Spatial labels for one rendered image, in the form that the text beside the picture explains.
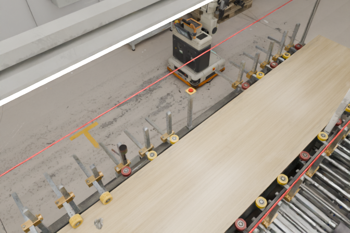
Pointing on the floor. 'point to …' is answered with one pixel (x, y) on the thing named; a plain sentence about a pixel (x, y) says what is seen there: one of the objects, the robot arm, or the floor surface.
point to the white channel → (127, 5)
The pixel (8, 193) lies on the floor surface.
